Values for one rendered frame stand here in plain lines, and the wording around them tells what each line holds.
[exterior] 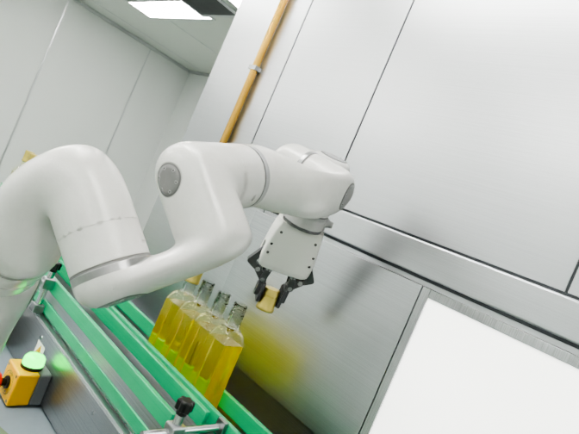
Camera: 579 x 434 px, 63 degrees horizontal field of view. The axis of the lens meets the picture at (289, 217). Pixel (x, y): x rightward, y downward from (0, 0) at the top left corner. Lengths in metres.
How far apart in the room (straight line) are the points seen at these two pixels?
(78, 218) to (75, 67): 6.40
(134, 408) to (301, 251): 0.41
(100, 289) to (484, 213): 0.65
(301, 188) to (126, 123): 6.63
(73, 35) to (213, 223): 6.43
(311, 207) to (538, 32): 0.57
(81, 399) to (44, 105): 5.93
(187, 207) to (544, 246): 0.58
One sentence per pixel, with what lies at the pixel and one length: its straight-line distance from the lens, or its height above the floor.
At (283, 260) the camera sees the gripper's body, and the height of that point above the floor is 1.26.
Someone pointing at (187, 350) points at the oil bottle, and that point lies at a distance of 1.01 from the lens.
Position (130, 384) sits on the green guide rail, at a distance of 0.96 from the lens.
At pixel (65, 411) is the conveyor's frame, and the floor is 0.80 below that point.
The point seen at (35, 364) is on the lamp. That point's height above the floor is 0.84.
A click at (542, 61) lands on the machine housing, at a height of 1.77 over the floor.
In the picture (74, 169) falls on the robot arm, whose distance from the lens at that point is 0.52.
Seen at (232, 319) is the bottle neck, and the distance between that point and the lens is 0.94.
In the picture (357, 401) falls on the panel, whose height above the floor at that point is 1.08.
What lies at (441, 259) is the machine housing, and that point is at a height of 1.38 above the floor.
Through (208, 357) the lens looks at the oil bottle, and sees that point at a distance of 0.96.
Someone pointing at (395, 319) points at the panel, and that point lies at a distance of 0.89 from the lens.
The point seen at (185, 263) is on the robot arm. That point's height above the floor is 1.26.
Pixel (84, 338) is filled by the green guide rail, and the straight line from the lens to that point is 1.13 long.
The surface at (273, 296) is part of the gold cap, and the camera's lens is 0.89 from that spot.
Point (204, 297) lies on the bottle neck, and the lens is 1.02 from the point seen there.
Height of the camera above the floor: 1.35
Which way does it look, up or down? level
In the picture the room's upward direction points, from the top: 23 degrees clockwise
